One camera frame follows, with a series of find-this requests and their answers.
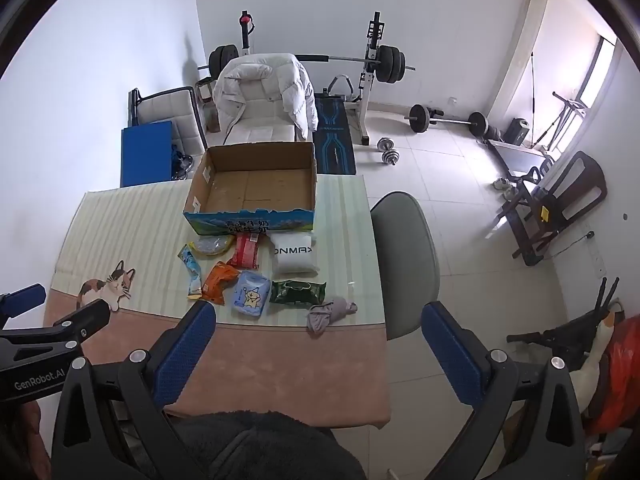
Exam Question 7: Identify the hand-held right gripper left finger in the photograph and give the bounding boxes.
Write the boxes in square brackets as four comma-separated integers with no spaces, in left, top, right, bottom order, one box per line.
[51,300,217,480]

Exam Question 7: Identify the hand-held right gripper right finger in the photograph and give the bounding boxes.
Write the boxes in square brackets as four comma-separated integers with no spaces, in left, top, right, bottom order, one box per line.
[421,301,586,480]

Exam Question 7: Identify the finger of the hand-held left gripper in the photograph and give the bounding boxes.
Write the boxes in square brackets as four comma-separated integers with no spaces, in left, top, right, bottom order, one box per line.
[0,283,47,331]
[0,299,111,357]

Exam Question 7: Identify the long blue packet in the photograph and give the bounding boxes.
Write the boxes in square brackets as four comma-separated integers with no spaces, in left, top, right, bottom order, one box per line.
[180,244,203,301]

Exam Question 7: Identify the orange snack packet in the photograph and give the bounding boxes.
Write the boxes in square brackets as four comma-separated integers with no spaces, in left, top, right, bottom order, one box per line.
[201,261,242,306]

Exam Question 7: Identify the light blue tissue pack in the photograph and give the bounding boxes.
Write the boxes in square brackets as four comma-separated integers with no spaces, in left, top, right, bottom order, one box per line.
[230,270,272,317]

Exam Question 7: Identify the clear yellow-edged packet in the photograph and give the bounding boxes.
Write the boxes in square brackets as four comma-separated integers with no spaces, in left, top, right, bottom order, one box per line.
[190,236,235,259]

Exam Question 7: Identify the red snack packet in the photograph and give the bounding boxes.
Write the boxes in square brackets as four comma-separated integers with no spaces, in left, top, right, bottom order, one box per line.
[227,232,263,270]

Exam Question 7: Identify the dark green wipes pack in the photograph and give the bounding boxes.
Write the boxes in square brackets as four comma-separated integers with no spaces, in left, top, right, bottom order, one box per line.
[269,280,327,307]

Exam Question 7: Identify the grey sock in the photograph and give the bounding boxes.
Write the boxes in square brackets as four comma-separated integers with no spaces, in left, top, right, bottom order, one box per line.
[306,296,358,335]

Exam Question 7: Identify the white packet black print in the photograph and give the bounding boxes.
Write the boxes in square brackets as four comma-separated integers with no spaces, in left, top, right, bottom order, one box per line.
[267,231,320,276]

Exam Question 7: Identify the cardboard box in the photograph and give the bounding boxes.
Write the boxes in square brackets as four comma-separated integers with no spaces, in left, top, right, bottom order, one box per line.
[182,141,317,237]

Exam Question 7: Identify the person's left forearm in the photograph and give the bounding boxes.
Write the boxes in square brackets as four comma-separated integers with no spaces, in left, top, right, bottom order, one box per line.
[15,400,53,466]

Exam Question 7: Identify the pale green chair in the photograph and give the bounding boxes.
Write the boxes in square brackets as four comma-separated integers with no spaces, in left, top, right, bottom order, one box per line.
[370,191,441,341]

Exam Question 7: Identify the black folded stroller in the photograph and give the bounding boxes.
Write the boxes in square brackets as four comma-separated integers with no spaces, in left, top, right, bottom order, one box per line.
[507,277,623,361]

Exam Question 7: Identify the person's dark fleece clothing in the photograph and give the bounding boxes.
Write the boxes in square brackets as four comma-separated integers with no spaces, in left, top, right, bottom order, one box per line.
[172,410,368,480]

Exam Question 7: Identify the white goose plush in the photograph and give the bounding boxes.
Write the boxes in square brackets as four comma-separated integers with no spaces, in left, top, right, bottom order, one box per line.
[570,310,616,403]

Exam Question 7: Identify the blue folded mat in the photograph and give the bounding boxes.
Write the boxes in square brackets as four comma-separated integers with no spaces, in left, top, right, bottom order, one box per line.
[120,121,173,188]

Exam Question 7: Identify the red plastic bag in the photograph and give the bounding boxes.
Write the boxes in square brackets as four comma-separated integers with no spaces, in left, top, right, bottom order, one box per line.
[582,315,640,436]

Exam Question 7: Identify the blue and chrome object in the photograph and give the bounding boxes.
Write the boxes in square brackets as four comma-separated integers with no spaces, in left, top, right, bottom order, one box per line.
[170,144,196,181]

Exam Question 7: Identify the dark wooden chair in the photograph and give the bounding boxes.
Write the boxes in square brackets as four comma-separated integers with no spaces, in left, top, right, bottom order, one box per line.
[495,150,608,266]

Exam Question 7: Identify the chrome dumbbell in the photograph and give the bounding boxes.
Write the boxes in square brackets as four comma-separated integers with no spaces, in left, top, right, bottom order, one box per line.
[376,137,402,167]

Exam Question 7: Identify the dark low bench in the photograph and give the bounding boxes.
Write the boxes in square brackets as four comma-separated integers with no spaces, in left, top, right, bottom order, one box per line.
[487,140,551,176]

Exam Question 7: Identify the black bin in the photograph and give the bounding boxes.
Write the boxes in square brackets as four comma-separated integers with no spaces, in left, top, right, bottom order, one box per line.
[502,118,531,143]

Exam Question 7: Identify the short barbell black plates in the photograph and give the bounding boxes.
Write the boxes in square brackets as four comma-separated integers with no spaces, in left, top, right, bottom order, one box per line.
[409,104,488,138]

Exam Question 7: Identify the cream padded armchair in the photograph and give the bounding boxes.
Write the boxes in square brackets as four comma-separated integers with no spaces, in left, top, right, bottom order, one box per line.
[220,85,301,147]

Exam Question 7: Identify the black blue weight bench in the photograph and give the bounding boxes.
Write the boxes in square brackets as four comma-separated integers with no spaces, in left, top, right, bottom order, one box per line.
[312,92,358,176]

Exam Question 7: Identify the small brown box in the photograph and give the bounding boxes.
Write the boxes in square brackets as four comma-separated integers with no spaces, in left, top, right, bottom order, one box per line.
[196,77,218,106]

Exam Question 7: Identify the white barbell rack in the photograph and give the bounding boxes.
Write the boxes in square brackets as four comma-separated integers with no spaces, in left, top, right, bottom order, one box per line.
[239,10,386,147]

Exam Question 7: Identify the white down jacket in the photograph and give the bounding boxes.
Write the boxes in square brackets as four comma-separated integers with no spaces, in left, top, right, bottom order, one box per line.
[212,52,319,141]

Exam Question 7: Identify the racked barbell black plates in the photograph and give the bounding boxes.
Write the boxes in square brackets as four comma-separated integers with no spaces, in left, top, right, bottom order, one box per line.
[196,44,417,85]

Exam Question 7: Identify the black power cable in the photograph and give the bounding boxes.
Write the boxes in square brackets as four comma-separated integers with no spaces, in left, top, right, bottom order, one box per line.
[547,231,596,258]

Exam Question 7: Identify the grey chair black frame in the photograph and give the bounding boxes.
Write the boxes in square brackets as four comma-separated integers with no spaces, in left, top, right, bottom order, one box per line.
[129,86,208,161]

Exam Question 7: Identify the metal frame stand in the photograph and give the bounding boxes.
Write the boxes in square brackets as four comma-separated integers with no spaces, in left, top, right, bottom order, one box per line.
[532,92,588,153]

